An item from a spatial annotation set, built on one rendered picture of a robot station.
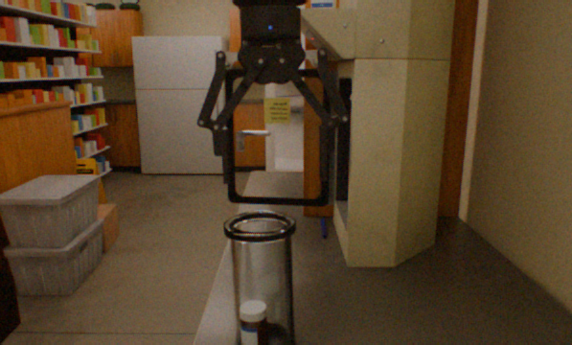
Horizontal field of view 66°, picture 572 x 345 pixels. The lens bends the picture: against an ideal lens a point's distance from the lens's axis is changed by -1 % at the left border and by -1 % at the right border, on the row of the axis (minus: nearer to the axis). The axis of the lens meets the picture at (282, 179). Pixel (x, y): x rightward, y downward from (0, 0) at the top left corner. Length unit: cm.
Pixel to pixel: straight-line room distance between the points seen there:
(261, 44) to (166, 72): 549
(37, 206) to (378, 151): 234
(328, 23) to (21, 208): 243
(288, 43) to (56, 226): 257
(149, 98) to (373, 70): 527
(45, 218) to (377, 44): 242
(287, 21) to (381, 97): 47
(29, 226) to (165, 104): 337
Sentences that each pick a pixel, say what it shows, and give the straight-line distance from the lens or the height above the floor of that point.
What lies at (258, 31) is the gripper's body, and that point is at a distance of 54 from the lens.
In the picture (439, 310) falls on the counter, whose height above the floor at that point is 94.
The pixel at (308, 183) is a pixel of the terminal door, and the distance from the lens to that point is 132.
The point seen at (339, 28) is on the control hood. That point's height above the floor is 147.
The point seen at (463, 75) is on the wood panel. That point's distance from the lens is 143.
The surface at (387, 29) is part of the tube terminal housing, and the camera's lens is 99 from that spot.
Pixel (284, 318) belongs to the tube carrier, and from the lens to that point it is 70.
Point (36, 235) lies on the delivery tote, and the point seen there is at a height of 41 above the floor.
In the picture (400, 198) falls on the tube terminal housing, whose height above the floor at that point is 111.
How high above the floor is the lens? 139
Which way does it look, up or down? 14 degrees down
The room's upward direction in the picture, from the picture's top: straight up
